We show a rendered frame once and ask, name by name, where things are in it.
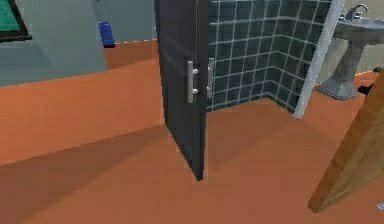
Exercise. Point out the dark grey room door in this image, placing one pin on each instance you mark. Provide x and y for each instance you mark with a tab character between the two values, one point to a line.
181	86

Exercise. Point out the blue rectangular block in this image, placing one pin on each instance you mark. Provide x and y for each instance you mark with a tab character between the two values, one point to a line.
106	34

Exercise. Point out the silver sink faucet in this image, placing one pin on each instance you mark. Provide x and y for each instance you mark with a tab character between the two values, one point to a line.
356	10

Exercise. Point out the black framed green picture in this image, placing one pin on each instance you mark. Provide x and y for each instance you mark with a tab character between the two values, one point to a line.
11	20

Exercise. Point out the grey pedestal sink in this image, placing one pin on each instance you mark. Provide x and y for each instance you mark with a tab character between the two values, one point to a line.
346	66

